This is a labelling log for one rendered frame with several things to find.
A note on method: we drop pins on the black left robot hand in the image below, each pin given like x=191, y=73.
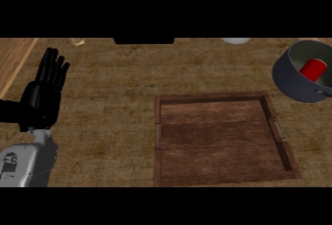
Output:
x=39, y=96

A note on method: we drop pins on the brown wooden tray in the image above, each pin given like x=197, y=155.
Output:
x=219, y=140

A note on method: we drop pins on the dark grey pot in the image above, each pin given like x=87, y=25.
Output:
x=298, y=79

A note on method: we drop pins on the red can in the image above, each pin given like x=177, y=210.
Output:
x=312, y=68

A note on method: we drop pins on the small yellowish glass object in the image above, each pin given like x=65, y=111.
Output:
x=76, y=41

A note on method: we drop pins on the black appliance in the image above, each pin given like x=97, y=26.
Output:
x=143, y=40

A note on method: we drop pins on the white round object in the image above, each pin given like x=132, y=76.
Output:
x=234, y=40

